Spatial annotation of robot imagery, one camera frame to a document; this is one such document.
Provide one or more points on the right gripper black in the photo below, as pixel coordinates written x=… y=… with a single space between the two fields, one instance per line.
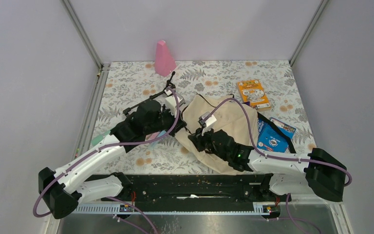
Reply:
x=198 y=139

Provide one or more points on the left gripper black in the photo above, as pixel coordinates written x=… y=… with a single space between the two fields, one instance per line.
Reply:
x=180 y=123

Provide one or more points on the cream canvas backpack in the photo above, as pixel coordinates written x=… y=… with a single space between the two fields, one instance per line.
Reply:
x=229 y=118

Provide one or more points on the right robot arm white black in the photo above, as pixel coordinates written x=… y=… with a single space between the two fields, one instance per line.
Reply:
x=316 y=172

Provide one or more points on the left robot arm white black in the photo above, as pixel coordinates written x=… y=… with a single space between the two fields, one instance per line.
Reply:
x=63 y=189

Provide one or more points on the blue highlighter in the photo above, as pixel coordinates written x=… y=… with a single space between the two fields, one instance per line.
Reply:
x=155 y=142

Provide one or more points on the pink highlighter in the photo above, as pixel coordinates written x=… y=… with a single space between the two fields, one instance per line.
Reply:
x=153 y=136

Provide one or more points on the black folding tripod stand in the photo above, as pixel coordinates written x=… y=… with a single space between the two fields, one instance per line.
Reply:
x=166 y=91

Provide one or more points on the pink cone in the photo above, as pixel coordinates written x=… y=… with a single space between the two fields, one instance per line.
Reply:
x=164 y=62

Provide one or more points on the blue round-logo book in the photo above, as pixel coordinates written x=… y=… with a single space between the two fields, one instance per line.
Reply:
x=275 y=135

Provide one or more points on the orange children's book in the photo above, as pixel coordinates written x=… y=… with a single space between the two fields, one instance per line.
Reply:
x=253 y=94

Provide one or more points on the mint green tube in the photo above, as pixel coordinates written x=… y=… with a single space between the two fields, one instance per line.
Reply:
x=96 y=140

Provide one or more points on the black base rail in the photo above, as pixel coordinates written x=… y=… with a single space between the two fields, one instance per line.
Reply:
x=197 y=193

